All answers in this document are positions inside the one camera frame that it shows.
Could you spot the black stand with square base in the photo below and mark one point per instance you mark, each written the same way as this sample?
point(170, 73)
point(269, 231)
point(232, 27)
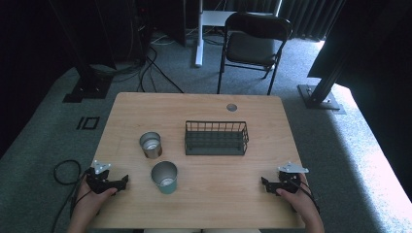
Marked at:
point(89, 87)

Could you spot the black folding chair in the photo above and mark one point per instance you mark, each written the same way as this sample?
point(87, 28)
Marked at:
point(251, 48)

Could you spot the black slanted stand with base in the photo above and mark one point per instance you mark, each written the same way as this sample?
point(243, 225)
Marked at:
point(319, 97)

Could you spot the teal metal cup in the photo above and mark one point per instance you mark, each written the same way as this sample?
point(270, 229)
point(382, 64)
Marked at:
point(165, 179)

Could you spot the person's right hand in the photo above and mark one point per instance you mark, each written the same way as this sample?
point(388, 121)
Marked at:
point(302, 204)

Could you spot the grey pleated curtain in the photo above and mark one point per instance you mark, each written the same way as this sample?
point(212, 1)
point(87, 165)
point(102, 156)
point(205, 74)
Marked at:
point(307, 19)

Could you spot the person's left hand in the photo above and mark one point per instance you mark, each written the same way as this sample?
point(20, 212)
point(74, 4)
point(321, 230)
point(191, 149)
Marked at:
point(87, 204)

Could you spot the brown metal cup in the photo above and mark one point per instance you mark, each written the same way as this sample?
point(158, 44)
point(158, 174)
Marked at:
point(151, 145)

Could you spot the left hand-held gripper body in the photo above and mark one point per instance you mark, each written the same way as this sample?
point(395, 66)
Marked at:
point(98, 183)

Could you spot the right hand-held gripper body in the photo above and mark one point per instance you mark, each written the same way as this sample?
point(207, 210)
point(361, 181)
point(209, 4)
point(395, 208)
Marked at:
point(290, 183)

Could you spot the grey round table grommet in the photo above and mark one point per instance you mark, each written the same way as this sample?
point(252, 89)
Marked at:
point(232, 107)

